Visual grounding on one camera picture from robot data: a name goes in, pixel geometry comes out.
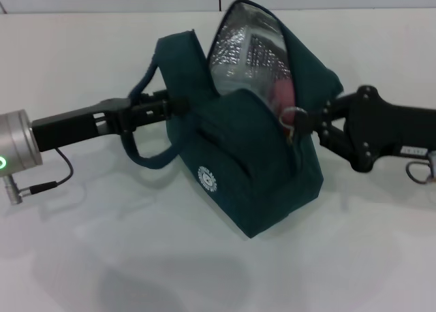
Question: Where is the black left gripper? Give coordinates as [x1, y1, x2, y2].
[32, 90, 191, 153]

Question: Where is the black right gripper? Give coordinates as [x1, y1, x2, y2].
[295, 85, 436, 174]

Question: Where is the dark teal insulated lunch bag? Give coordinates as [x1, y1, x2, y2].
[127, 0, 344, 240]

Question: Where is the pink toy peach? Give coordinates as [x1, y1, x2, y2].
[268, 79, 296, 126]

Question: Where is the left gripper cable with plug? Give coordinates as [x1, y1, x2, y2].
[2, 146, 75, 206]

